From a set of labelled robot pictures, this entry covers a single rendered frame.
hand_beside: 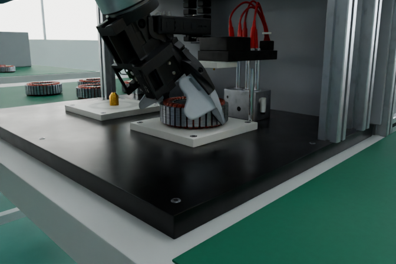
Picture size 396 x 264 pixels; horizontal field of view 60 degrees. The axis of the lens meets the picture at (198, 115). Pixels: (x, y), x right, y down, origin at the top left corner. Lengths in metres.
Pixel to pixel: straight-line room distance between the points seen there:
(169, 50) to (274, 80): 0.34
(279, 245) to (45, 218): 0.25
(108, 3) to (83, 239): 0.27
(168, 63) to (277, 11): 0.35
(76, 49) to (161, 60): 5.25
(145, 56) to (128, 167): 0.15
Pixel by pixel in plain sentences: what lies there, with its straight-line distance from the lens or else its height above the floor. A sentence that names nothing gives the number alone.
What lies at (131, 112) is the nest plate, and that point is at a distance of 0.69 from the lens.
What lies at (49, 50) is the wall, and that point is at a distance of 5.53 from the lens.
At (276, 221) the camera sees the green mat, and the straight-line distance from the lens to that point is 0.33.
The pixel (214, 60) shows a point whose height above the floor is 0.88.
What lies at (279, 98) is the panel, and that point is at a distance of 0.75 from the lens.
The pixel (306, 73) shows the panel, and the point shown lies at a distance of 0.72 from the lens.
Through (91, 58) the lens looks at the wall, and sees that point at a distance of 5.82.
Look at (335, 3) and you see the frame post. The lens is 0.52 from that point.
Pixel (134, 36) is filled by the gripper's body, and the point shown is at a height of 0.92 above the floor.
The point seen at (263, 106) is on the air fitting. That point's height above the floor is 0.80.
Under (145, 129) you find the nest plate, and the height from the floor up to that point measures 0.78.
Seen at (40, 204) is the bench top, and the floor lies 0.73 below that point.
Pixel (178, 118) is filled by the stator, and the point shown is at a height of 0.80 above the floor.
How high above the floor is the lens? 0.91
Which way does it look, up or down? 11 degrees down
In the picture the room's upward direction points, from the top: straight up
